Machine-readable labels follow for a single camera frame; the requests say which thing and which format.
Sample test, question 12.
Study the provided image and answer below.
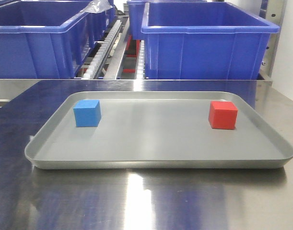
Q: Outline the blue cube block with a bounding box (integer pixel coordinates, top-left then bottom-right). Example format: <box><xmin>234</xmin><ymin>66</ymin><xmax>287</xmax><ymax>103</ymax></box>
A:
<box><xmin>73</xmin><ymin>100</ymin><xmax>101</xmax><ymax>127</ymax></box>

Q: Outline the white roller conveyor rail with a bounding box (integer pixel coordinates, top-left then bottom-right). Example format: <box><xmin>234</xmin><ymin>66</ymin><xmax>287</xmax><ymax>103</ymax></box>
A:
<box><xmin>82</xmin><ymin>20</ymin><xmax>122</xmax><ymax>80</ymax></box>
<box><xmin>135</xmin><ymin>40</ymin><xmax>145</xmax><ymax>80</ymax></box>

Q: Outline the blue bin front right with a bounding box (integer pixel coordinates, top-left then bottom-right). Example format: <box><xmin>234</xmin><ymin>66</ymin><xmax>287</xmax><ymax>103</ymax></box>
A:
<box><xmin>141</xmin><ymin>1</ymin><xmax>280</xmax><ymax>80</ymax></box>

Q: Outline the blue bin rear right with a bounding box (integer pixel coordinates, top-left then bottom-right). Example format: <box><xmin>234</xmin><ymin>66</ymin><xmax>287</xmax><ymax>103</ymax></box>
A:
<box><xmin>128</xmin><ymin>0</ymin><xmax>217</xmax><ymax>47</ymax></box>

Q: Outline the blue bin rear left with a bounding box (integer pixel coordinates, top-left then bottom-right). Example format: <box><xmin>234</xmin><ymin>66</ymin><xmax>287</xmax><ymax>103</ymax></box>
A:
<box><xmin>92</xmin><ymin>0</ymin><xmax>116</xmax><ymax>41</ymax></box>

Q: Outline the white roller conveyor rail left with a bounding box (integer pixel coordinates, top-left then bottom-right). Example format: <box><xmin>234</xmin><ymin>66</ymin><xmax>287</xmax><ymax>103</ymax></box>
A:
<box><xmin>82</xmin><ymin>20</ymin><xmax>122</xmax><ymax>80</ymax></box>

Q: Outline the clear plastic bag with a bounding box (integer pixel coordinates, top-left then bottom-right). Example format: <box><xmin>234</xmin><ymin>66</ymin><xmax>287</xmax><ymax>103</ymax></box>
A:
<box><xmin>82</xmin><ymin>0</ymin><xmax>113</xmax><ymax>14</ymax></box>

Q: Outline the blue bin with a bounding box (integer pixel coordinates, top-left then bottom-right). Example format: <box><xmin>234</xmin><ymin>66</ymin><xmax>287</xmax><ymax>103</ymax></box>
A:
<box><xmin>0</xmin><ymin>0</ymin><xmax>94</xmax><ymax>79</ymax></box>
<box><xmin>128</xmin><ymin>0</ymin><xmax>217</xmax><ymax>47</ymax></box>
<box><xmin>141</xmin><ymin>1</ymin><xmax>280</xmax><ymax>80</ymax></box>
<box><xmin>92</xmin><ymin>0</ymin><xmax>116</xmax><ymax>41</ymax></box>

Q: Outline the grey plastic tray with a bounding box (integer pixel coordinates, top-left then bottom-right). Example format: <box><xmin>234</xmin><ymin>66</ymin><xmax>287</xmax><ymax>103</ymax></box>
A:
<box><xmin>24</xmin><ymin>91</ymin><xmax>293</xmax><ymax>169</ymax></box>

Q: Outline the white roller conveyor rail right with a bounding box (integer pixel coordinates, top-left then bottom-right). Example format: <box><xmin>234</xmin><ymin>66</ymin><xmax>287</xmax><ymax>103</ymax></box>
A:
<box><xmin>135</xmin><ymin>40</ymin><xmax>145</xmax><ymax>80</ymax></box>

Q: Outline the red bracket under shelf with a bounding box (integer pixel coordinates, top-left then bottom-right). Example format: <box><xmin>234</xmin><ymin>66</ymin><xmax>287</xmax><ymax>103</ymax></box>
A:
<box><xmin>122</xmin><ymin>35</ymin><xmax>141</xmax><ymax>76</ymax></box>

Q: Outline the metal shelf upright post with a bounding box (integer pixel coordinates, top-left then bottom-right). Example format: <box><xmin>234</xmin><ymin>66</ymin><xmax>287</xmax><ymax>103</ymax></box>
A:
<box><xmin>259</xmin><ymin>0</ymin><xmax>287</xmax><ymax>85</ymax></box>

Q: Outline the blue bin front left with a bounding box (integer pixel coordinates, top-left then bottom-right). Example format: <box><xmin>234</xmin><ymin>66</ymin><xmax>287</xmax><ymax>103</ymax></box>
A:
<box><xmin>0</xmin><ymin>0</ymin><xmax>94</xmax><ymax>79</ymax></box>

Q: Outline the red cube block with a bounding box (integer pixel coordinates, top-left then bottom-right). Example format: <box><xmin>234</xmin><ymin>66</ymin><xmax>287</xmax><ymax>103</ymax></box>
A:
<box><xmin>208</xmin><ymin>101</ymin><xmax>238</xmax><ymax>130</ymax></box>

